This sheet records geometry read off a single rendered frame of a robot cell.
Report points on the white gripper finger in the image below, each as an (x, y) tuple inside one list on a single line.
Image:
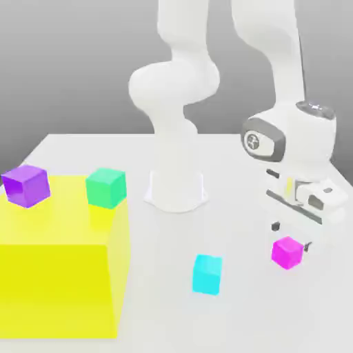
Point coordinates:
[(307, 246), (275, 226)]

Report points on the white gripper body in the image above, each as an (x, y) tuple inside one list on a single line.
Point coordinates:
[(317, 227)]

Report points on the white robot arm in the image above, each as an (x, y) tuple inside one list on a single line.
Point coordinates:
[(173, 82)]

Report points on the small magenta cube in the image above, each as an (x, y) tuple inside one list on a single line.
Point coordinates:
[(286, 252)]

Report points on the small cyan cube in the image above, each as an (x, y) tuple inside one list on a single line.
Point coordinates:
[(206, 275)]

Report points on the small green cube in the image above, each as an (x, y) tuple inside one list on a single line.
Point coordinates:
[(106, 189)]

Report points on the small purple cube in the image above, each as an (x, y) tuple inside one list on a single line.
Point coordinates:
[(26, 186)]

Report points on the large yellow box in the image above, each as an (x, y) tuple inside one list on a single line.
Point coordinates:
[(52, 286)]

